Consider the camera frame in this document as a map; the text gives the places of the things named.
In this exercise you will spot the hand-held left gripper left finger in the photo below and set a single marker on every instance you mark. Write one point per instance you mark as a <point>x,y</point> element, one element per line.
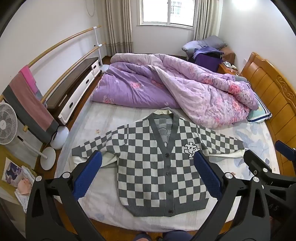
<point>89,171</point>

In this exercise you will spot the printed booklet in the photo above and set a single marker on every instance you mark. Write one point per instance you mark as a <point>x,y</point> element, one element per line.
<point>11,172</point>

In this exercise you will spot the wooden barre rail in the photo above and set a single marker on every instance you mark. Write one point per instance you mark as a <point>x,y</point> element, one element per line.
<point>60,42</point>
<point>76,62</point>

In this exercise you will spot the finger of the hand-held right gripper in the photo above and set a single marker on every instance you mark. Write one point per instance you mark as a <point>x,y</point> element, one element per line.
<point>285,150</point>
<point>253,162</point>

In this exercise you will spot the purple floral quilt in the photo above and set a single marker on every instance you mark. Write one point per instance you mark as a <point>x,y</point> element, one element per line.
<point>185,88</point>

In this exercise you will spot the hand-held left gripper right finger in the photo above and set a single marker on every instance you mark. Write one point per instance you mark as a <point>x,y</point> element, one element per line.
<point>207,175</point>

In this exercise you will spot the teal striped pillow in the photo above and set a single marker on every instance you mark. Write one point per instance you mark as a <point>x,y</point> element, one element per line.
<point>261,113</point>

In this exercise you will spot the stack of papers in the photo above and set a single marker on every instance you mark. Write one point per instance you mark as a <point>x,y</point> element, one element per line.
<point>24,187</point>

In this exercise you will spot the person's right leg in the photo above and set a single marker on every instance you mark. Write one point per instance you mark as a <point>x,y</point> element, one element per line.
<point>177,236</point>

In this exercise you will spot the person's left leg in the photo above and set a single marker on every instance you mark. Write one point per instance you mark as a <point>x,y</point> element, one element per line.
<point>141,236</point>

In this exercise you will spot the purple storage box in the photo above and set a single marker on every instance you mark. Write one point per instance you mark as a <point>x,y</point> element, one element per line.
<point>207,58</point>

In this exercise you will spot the person's leg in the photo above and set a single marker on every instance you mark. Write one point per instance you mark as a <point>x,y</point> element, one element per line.
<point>177,236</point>
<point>141,236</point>

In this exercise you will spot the wooden bed frame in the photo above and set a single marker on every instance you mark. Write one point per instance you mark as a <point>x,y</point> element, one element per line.
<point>266,76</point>

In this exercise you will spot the white printed bed sheet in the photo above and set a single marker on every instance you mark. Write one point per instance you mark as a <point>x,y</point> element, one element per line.
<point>111,204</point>

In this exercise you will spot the grey pillow pile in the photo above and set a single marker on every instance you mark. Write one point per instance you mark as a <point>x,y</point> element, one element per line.
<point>208,42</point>

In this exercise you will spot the white standing fan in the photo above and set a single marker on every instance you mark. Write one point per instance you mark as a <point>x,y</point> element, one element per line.
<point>7,125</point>

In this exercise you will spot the brown wooden nightstand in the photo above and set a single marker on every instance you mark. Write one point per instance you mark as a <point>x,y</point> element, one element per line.
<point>229,58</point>

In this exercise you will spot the pink cloth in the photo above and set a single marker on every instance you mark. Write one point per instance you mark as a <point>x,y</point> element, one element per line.
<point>29,77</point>

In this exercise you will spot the dark top white cabinet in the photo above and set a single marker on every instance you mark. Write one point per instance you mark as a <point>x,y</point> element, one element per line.
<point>74,78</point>

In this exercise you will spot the white barre stand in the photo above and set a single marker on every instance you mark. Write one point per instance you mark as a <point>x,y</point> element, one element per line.
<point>98,46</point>
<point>47,158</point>

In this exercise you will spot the window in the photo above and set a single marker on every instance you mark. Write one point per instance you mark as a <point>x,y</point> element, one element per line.
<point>166,11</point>

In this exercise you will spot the beige curtain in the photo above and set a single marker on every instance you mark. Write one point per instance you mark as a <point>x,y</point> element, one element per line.
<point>118,25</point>
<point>204,18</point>

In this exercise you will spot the grey white checkered cardigan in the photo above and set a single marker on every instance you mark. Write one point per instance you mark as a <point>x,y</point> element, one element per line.
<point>150,166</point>

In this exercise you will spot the pink grey towel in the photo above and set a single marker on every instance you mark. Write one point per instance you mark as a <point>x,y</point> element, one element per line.
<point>27,104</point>

